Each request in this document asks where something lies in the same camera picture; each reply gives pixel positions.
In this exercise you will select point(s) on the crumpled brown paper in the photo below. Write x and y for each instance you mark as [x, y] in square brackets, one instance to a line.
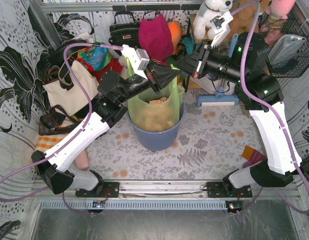
[156, 116]

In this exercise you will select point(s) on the green trash bag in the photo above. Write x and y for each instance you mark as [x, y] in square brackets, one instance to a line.
[171, 91]

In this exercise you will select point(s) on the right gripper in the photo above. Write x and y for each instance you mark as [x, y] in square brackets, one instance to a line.
[203, 62]

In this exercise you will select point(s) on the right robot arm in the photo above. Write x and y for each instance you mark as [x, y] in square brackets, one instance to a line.
[262, 96]

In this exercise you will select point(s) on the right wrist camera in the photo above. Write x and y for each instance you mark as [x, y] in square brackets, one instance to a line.
[220, 27]

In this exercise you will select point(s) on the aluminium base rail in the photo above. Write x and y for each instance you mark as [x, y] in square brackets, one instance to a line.
[179, 189]

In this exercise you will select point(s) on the brown teddy bear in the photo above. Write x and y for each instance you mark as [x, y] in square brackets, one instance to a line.
[243, 20]

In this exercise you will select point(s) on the silver foil pouch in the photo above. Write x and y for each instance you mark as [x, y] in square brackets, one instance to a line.
[285, 48]

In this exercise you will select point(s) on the pink case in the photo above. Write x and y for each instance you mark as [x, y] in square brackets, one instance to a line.
[82, 161]

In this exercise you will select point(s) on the black round hat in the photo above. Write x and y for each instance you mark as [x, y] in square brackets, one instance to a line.
[56, 57]

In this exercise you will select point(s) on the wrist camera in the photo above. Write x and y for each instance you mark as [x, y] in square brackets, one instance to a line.
[220, 27]
[138, 58]

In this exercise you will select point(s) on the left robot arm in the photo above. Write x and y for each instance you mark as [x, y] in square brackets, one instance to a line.
[53, 165]

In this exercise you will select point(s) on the red cloth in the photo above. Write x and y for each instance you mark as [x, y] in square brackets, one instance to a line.
[113, 65]

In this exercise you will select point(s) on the black leather handbag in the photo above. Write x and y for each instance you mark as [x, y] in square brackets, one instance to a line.
[126, 33]

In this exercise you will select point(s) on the orange checkered cloth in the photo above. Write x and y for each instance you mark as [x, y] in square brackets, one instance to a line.
[46, 142]

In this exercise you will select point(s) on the white plush sheep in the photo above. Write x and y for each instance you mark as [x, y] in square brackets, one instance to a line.
[124, 71]

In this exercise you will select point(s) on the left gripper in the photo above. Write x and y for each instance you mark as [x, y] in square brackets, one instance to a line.
[152, 80]

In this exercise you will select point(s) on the purple orange sock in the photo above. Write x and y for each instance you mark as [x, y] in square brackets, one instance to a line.
[252, 156]

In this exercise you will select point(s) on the white plush dog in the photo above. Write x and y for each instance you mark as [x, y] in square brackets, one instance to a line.
[208, 10]

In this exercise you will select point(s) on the orange plush toy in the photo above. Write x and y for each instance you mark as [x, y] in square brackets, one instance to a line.
[176, 33]

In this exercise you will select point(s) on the wooden metal shelf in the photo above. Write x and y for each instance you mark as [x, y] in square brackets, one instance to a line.
[223, 48]

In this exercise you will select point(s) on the blue trash bin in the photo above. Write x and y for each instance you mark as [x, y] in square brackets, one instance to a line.
[158, 141]

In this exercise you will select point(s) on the colourful printed bag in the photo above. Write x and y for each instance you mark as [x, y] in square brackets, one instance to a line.
[94, 58]

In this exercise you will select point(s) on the magenta cloth bag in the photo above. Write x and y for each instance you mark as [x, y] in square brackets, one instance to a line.
[155, 38]

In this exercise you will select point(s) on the pink plush toy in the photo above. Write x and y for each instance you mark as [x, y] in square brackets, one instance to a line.
[278, 14]

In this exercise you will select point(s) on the white shoe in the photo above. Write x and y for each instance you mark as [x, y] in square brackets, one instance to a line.
[211, 86]

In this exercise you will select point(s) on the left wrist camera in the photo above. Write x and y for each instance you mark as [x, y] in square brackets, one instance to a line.
[138, 58]

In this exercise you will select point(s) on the teal folded cloth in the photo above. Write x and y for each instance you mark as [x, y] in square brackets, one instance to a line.
[190, 45]

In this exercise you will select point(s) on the black wire basket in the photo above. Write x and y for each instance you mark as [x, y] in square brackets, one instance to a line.
[298, 64]

